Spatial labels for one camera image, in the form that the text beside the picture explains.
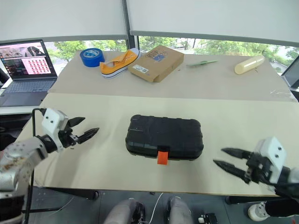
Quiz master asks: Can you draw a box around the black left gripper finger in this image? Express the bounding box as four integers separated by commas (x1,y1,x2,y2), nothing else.
77,127,100,144
67,117,86,128

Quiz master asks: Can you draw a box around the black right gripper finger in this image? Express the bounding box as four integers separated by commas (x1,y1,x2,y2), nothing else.
220,147,252,161
213,159,251,185

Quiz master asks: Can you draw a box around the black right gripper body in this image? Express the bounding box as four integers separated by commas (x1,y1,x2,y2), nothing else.
246,152,273,185

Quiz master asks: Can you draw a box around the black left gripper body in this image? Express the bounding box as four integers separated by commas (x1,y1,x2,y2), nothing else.
57,119,79,149

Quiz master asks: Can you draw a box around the black plastic tool case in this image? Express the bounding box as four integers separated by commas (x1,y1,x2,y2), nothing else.
125,114,205,166

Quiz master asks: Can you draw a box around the black table base bar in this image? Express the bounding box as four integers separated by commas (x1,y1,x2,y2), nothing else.
43,187,100,201
225,195,267,206

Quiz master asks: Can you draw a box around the white sneaker of bystander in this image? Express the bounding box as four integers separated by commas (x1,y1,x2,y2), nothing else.
247,201,269,222

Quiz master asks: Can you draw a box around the dark trouser leg of bystander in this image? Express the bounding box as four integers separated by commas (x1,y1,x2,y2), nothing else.
264,197,299,218

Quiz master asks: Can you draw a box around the black white floor device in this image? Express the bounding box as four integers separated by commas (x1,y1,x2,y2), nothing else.
197,212,218,224

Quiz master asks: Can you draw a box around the white side desk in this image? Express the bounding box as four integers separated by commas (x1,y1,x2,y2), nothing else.
0,106,43,115

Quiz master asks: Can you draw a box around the blue tape roll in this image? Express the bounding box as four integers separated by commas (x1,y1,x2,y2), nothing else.
79,48,106,68

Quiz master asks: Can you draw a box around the open laptop computer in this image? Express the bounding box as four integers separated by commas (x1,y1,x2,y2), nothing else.
0,39,58,107

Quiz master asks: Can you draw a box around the grey leg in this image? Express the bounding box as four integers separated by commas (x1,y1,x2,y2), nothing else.
166,196,194,224
103,198,146,224

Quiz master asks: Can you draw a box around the orange canvas sneaker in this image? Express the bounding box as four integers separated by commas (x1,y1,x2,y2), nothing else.
100,48,142,79

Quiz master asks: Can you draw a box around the cream plastic cylinder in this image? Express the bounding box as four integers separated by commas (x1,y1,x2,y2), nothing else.
234,55,265,75

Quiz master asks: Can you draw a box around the dark monitor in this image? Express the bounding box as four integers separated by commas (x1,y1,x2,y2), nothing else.
281,59,299,90

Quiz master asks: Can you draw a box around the green toothbrush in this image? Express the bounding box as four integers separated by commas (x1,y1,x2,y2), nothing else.
186,60,219,69

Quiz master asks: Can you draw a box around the brown cardboard box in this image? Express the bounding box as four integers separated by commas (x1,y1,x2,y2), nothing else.
128,45,185,83

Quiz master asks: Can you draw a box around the white roller blind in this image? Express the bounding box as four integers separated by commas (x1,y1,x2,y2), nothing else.
0,0,129,44
126,0,299,48

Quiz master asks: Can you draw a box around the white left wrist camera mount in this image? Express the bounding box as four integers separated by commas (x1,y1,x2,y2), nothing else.
41,108,69,154

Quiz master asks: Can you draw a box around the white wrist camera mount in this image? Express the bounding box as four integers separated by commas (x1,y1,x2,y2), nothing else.
41,108,69,154
254,136,287,184

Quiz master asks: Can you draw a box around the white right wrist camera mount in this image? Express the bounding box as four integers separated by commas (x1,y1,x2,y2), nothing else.
254,136,287,184

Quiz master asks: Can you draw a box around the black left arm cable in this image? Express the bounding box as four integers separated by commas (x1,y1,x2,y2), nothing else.
24,107,47,224

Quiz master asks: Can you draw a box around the white floor cable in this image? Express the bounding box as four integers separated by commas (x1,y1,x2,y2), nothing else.
149,192,163,224

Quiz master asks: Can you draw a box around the dark window frame pillar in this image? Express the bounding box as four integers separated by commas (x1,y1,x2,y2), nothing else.
121,0,140,51

